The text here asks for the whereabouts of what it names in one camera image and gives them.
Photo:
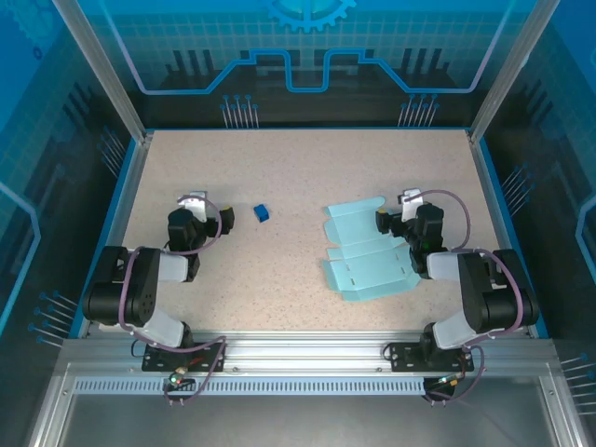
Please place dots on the light blue paper box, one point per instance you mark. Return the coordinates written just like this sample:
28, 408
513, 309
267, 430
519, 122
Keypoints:
368, 270

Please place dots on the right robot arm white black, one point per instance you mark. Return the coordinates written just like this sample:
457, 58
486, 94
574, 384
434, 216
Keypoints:
484, 298

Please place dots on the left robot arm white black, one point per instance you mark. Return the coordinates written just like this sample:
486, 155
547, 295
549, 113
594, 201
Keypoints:
139, 288

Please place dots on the small blue cube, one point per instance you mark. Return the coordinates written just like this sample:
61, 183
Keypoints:
261, 212

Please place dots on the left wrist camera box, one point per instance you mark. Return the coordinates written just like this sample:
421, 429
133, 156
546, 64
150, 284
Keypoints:
195, 202

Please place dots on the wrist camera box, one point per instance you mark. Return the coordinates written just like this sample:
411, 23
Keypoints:
195, 202
410, 201

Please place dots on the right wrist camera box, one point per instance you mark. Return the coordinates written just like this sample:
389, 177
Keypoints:
410, 201

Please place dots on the aluminium side rail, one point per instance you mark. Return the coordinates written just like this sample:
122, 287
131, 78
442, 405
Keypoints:
117, 233
490, 186

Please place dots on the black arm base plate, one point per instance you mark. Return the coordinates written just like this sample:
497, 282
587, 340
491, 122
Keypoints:
407, 358
158, 361

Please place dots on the aluminium cross rail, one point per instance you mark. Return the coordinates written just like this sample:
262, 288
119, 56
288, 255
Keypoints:
302, 347

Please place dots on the aluminium frame post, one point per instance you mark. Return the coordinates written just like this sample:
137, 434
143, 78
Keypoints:
104, 74
512, 70

